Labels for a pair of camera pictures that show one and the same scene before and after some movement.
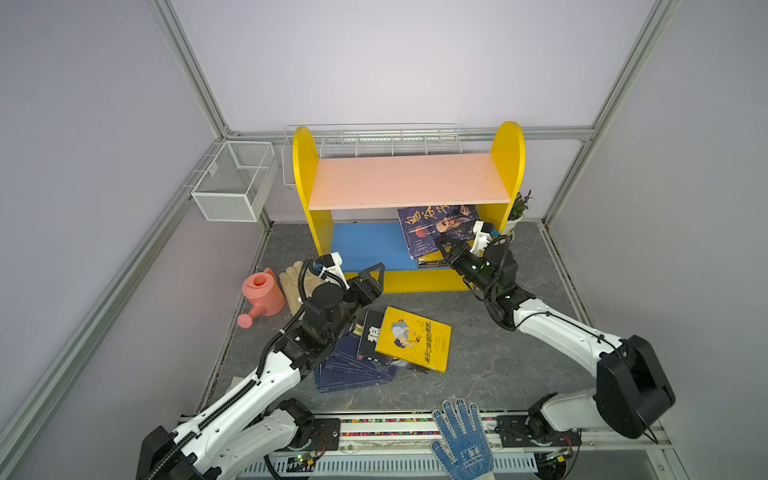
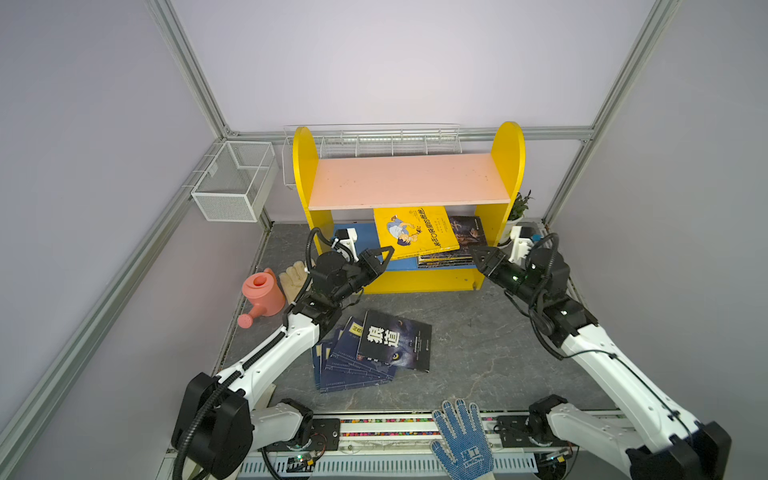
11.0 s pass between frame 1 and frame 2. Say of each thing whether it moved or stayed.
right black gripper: moved
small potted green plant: stayed
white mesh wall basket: stayed
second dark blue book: stayed
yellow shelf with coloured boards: stayed
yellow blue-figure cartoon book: moved
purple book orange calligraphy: moved
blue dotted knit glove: stayed
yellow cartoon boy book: stayed
